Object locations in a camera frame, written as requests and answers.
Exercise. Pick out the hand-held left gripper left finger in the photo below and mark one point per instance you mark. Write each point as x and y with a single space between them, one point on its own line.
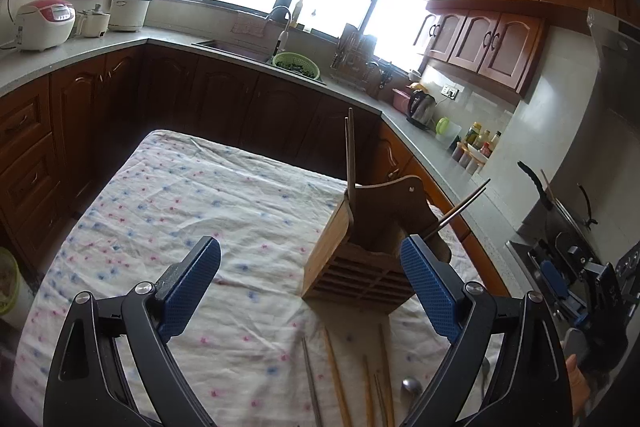
190 287

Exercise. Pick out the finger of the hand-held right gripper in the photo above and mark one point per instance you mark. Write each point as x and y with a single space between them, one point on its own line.
552 279
580 318

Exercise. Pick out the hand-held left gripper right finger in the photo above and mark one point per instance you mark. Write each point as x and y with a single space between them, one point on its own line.
430 287

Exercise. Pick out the wooden utensil holder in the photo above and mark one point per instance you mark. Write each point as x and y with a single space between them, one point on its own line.
350 267

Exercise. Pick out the bundle of wooden chopsticks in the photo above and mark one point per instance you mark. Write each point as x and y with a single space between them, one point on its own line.
336 377

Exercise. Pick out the dish rack with utensils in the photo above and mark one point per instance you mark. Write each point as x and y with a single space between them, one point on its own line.
352 54

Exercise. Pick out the person's right hand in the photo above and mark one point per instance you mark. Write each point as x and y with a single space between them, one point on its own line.
577 382

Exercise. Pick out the gas stove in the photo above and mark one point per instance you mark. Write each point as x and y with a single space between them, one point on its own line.
530 257

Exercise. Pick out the black wok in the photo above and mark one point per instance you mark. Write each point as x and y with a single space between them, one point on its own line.
537 187

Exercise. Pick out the white dotted tablecloth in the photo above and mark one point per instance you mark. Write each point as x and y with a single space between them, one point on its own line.
175 187

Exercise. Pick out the steel spoon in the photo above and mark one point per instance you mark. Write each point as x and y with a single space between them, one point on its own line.
412 388

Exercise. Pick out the group of sauce bottles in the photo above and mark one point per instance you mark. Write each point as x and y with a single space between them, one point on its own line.
482 139

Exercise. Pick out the green lidded cup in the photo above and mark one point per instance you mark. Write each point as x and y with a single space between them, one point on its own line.
445 129

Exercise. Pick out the steel electric kettle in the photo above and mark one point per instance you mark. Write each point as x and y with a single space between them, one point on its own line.
421 108

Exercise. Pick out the pale green bucket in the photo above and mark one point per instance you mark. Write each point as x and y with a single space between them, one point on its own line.
7 287

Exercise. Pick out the pink container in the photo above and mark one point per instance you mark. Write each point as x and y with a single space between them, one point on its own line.
400 101

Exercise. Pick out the wooden lower cabinets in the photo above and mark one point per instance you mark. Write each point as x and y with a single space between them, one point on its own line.
225 97

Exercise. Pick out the wooden cabinets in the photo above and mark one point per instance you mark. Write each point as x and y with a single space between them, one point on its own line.
500 42
225 97

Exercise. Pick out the kitchen sink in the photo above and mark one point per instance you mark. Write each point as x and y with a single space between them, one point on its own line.
235 49

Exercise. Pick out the wooden upper cabinets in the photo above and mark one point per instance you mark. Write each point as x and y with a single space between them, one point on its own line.
500 42

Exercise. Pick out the green colander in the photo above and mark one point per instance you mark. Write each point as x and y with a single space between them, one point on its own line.
295 66

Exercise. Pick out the grey kitchen countertop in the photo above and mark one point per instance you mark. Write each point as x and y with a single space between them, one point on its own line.
75 54

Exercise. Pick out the curved steel faucet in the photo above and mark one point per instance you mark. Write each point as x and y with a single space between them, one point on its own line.
282 38

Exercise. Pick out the small white appliance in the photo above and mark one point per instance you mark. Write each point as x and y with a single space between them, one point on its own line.
92 23

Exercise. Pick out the large white rice cooker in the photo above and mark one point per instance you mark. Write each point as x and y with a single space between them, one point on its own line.
129 9

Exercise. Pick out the bottle on window sill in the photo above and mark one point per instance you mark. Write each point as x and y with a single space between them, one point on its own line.
298 14

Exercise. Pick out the white and red rice cooker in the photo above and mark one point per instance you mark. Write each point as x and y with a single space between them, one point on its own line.
45 24

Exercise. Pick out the small wall socket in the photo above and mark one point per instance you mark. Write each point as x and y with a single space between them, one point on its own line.
450 92

